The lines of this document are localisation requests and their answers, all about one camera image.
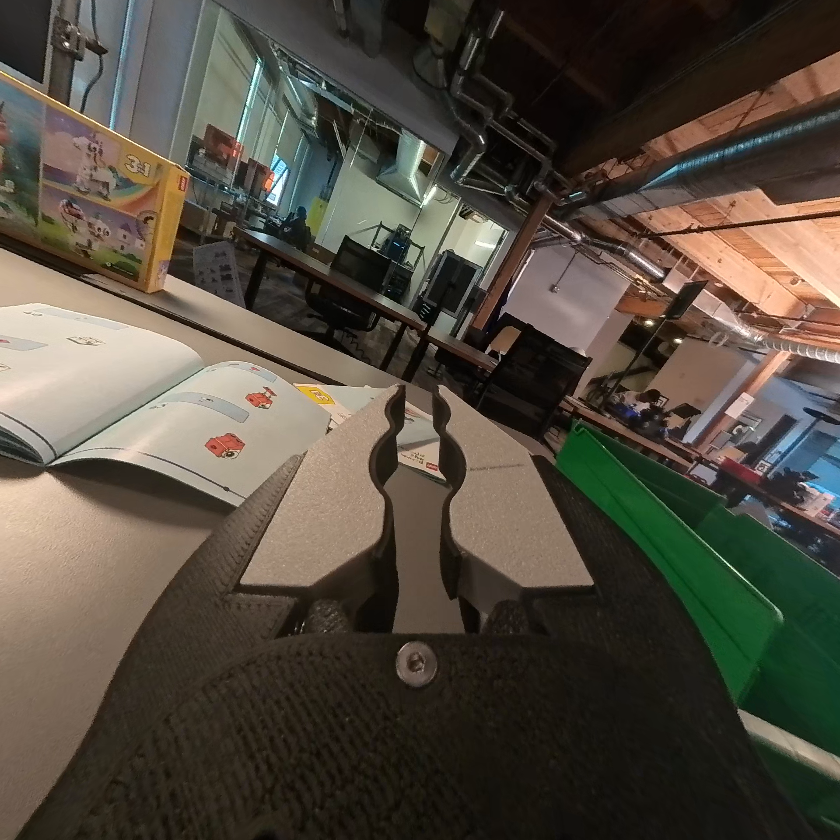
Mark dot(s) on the long dark desk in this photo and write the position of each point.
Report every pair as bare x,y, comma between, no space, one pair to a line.
328,269

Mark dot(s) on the black hanging monitor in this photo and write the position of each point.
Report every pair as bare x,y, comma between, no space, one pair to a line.
682,300

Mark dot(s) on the large grey ceiling duct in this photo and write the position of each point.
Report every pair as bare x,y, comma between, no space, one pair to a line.
722,157

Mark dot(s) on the grey framed screen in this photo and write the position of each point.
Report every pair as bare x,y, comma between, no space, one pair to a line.
23,39

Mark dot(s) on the black mesh office chair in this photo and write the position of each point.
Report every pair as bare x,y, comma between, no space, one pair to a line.
538,374

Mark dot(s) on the office chair beige back panel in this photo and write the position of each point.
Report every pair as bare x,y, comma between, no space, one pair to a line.
505,341

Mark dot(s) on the yellow lego set box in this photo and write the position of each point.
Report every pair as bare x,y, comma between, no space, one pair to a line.
98,190

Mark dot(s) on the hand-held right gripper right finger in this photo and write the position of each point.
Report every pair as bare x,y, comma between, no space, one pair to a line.
518,525

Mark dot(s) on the dark wooden desk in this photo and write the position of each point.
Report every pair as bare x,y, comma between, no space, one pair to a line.
459,348

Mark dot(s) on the closed lego instruction booklet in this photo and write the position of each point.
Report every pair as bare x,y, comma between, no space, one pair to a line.
420,446

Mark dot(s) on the open lego instruction booklet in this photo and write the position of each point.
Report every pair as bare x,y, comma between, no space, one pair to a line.
131,394

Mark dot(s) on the green plastic bin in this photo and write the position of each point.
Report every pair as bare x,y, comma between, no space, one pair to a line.
669,558

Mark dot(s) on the printed grey sheet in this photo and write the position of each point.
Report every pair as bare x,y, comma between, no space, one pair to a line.
223,272

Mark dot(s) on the silver flexible ventilation duct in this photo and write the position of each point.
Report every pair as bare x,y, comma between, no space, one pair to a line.
781,334

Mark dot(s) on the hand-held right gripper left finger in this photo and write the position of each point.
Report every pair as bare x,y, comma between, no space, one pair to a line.
315,518

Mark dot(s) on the black screen stand pole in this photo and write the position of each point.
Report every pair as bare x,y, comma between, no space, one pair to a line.
65,52

